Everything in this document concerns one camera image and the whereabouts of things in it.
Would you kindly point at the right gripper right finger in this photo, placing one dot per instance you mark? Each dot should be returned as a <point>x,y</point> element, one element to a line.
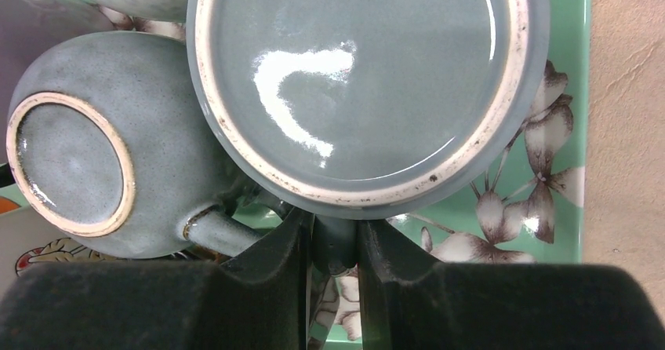
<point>411,300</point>

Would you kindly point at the orange mug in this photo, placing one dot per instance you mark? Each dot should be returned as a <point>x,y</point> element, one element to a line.
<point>7,205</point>

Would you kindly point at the green floral tray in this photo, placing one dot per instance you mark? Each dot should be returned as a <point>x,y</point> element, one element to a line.
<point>527,207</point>

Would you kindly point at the grey flat-bottom mug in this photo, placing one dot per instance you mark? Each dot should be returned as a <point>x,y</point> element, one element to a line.
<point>359,110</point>

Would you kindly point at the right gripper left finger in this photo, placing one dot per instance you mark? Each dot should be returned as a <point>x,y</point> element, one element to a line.
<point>55,294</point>

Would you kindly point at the grey-blue speckled round mug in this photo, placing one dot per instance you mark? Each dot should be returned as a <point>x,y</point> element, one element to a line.
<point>107,141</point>

